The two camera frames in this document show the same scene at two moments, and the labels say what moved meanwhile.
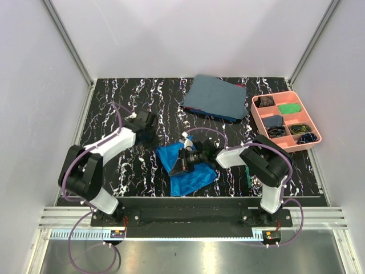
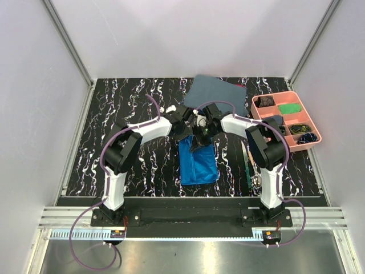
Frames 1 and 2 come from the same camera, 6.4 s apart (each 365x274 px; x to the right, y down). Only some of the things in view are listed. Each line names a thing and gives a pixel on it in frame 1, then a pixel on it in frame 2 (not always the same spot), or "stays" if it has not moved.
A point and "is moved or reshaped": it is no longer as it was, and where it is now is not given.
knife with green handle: (248, 176) stays
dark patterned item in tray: (264, 101) stays
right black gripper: (181, 166) to (197, 139)
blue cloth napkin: (183, 184) is moved or reshaped
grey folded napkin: (213, 95) stays
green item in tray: (290, 108) stays
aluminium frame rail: (82, 68) stays
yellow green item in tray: (300, 128) stays
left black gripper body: (151, 140) to (183, 133)
